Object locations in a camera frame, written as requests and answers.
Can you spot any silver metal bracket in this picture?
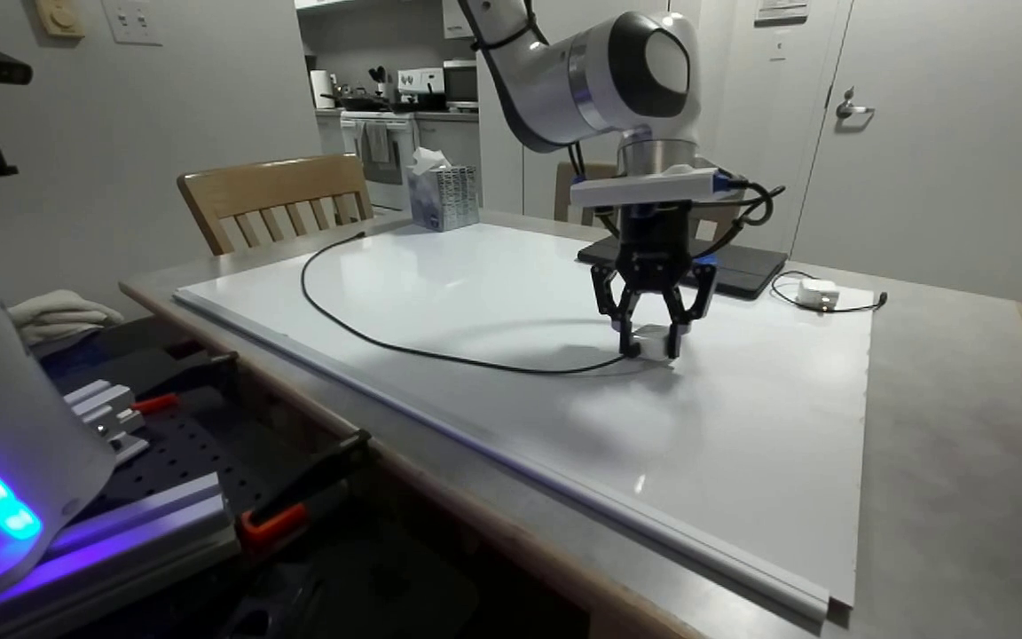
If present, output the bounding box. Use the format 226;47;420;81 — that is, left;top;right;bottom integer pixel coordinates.
59;375;152;467

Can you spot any aluminium profile rail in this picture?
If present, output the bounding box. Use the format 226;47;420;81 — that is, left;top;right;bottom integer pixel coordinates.
0;467;243;639

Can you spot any black clamp with orange handle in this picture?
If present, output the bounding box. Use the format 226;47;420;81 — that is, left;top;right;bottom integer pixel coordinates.
234;427;375;552

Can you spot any white folded cloth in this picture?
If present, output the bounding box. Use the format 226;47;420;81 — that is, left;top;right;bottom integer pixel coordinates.
8;286;129;347

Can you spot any white wall outlet plate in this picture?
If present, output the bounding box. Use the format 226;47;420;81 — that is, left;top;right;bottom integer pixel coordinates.
99;0;166;48

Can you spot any white whiteboard sheet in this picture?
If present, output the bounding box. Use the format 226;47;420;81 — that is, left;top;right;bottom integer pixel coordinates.
172;216;878;629

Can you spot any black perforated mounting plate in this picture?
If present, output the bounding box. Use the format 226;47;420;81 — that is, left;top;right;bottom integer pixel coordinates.
37;317;354;529

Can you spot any purple grey tissue box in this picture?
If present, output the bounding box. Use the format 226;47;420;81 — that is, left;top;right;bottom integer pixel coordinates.
405;145;486;234

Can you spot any white robot base blue light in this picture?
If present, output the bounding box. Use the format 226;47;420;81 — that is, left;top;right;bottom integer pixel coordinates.
0;190;121;626

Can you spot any beige round wall thermostat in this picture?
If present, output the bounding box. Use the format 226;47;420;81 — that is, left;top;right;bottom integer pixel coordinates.
20;0;88;47

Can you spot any small white charger with cable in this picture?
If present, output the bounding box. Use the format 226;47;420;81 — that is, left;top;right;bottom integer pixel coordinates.
765;266;892;319

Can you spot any microwave oven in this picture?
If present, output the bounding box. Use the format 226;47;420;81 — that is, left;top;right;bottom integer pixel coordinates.
393;62;483;104

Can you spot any black cable with white plug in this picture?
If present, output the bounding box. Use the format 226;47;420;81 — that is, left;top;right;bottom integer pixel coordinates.
299;227;671;381

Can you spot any light wooden slat-back chair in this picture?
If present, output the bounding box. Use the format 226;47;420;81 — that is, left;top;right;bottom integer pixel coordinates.
550;158;751;249
173;152;381;263

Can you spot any silver door lever handle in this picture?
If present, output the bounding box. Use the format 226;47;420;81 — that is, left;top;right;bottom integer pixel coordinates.
832;86;878;133

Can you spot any white door sign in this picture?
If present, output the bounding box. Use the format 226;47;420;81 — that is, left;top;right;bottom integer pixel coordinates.
751;0;812;27

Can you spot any black robot cable blue tape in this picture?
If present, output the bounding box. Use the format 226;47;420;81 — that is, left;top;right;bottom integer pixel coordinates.
697;175;793;260

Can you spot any white kitchen stove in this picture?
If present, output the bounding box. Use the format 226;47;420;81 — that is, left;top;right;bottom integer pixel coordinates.
338;107;422;189

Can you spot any black closed laptop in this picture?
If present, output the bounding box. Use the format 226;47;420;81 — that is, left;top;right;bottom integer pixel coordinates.
575;234;793;301

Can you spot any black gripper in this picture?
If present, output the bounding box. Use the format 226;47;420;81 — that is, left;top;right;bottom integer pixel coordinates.
590;202;722;360

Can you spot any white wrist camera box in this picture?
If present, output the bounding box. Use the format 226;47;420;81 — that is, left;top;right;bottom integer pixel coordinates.
569;162;736;214

